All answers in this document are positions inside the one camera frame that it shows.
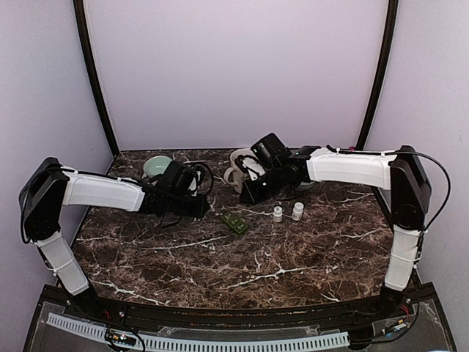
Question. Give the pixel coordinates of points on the right black frame post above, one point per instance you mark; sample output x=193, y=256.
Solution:
x=379, y=77

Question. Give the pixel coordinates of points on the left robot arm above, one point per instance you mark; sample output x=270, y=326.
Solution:
x=54, y=186

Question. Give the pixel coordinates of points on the green weekly pill organizer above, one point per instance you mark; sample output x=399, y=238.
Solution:
x=235, y=223

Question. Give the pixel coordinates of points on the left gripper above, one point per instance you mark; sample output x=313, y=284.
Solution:
x=199, y=210

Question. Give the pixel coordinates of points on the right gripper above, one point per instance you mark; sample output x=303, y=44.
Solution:
x=248, y=190

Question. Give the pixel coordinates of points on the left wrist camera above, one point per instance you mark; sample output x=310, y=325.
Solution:
x=198, y=179

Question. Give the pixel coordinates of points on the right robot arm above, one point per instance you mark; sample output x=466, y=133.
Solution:
x=398, y=171

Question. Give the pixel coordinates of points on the teal bowl right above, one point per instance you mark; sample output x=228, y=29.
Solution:
x=303, y=186

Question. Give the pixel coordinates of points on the black frame post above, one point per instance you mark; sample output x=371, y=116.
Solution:
x=94, y=81
x=379, y=77

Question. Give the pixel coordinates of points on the white pill bottle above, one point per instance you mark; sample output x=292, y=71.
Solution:
x=278, y=212
x=297, y=211

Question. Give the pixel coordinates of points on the cream ceramic mug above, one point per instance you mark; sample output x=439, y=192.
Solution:
x=233, y=176

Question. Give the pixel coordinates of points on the white slotted cable duct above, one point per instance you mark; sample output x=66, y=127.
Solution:
x=178, y=339

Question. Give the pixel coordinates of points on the left black frame post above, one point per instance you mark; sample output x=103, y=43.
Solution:
x=94, y=81

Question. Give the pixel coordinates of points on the black front rail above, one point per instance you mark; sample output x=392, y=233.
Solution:
x=148, y=317

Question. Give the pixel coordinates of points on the teal bowl on plate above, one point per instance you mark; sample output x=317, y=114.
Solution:
x=156, y=165

